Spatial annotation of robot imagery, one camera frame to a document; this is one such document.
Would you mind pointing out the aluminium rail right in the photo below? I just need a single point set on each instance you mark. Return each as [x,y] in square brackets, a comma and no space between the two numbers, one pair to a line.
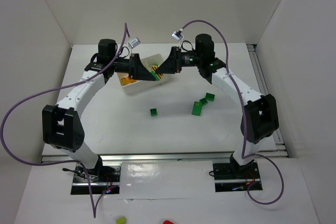
[262,83]

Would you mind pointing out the aluminium rail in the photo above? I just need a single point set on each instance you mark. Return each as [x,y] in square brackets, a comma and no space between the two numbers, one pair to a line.
[281,153]
[262,83]

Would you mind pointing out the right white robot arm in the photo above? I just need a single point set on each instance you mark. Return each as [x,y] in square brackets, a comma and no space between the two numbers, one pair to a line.
[260,116]

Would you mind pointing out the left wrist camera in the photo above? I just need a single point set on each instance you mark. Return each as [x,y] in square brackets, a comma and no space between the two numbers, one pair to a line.
[134,42]

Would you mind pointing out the white divided plastic bin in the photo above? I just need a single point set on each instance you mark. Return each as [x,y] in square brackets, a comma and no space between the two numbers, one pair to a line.
[141,85]

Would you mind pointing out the lime lego off table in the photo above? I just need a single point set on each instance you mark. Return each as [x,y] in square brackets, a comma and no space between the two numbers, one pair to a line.
[121,220]

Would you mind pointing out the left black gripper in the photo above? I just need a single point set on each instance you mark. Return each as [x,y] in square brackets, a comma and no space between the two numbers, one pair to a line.
[134,65]

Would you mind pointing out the small dark green lego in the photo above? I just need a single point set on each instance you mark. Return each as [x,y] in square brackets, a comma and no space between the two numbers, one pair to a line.
[153,112]

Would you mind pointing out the small orange lego brick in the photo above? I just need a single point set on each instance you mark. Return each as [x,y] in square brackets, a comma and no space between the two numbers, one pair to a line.
[126,81]

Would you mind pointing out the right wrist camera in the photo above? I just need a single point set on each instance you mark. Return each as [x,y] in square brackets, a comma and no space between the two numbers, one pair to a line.
[178,35]

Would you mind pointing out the dark green lego square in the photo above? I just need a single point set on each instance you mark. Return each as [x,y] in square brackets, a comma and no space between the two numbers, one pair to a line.
[203,101]

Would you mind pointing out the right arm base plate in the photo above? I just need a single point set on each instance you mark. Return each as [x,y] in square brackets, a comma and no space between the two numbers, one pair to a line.
[227,180]

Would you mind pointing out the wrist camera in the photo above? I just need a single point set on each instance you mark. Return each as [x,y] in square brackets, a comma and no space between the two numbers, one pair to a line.
[178,35]
[134,42]

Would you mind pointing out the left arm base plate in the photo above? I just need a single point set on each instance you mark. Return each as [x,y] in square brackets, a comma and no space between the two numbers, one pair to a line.
[110,179]

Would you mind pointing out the aluminium rail front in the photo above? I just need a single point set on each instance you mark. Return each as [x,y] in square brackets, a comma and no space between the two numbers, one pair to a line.
[281,153]

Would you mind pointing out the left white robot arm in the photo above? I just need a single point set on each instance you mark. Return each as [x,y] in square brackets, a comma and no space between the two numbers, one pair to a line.
[62,128]

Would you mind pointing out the red object bottom edge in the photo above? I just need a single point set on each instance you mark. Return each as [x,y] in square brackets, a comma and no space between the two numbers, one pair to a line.
[168,222]

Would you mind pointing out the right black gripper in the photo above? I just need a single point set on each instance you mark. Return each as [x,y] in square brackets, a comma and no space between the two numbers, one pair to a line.
[177,59]

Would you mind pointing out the large dark green lego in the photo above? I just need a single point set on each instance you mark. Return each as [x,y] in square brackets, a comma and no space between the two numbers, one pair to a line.
[197,108]

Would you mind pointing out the yellow orange lego brick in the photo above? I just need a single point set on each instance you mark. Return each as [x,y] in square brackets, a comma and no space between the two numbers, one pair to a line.
[158,76]

